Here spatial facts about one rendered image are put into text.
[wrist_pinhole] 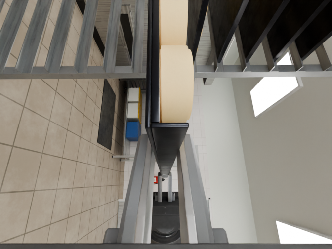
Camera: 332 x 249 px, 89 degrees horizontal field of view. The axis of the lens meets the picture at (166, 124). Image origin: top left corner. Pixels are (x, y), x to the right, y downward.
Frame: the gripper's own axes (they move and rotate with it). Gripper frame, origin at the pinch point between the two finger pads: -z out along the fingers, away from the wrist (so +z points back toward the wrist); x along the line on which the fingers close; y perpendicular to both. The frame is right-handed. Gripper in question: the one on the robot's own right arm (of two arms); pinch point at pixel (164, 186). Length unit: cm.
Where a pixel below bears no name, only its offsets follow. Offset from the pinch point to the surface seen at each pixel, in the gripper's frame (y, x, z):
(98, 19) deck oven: -208, -86, -118
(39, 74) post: -22, -41, -27
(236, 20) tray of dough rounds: -9.1, 17.6, -38.4
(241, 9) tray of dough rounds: -6.6, 17.5, -39.8
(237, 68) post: -22.7, 24.2, -29.2
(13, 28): -31, -54, -44
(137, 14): -34, -10, -50
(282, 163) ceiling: -226, 195, 92
